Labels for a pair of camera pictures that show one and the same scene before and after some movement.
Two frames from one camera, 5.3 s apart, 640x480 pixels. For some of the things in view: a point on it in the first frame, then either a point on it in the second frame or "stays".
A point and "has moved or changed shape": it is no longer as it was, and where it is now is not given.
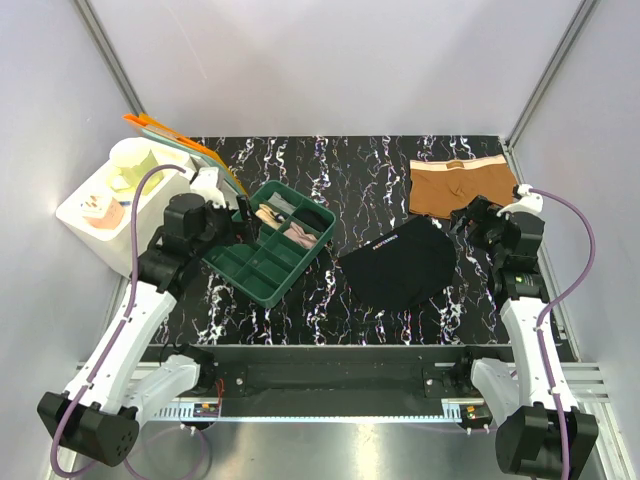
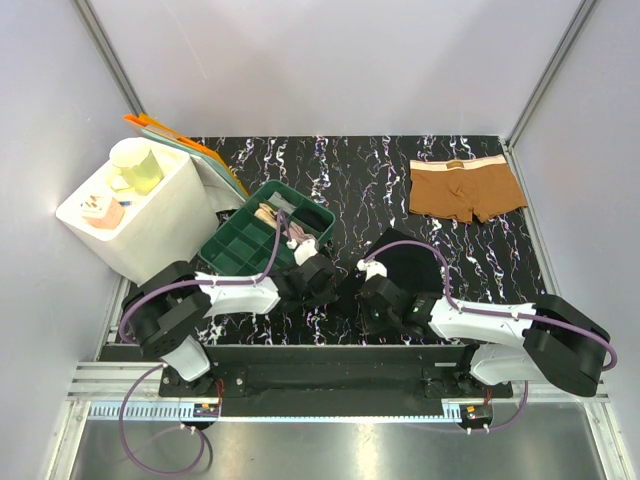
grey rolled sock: (282, 203) stays
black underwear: (414, 262) has moved or changed shape
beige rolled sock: (268, 216) stays
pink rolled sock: (297, 234) stays
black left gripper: (238, 231) → (329, 295)
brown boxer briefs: (441, 185) stays
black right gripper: (482, 211) → (369, 325)
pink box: (102, 211) stays
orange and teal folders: (158, 131) stays
